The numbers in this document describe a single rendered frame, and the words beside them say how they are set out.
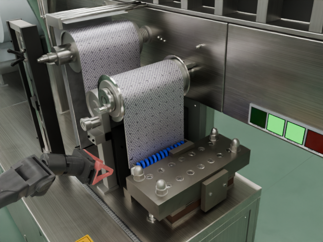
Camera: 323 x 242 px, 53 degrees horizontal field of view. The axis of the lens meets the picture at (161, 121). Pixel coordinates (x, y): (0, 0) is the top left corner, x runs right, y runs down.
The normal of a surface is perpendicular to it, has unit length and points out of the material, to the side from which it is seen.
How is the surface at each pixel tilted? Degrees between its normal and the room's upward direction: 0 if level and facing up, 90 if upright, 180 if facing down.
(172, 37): 90
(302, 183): 0
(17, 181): 31
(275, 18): 90
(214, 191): 90
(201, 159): 0
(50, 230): 0
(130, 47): 92
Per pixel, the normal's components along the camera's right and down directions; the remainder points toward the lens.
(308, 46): -0.78, 0.33
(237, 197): -0.04, -0.87
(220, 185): 0.63, 0.36
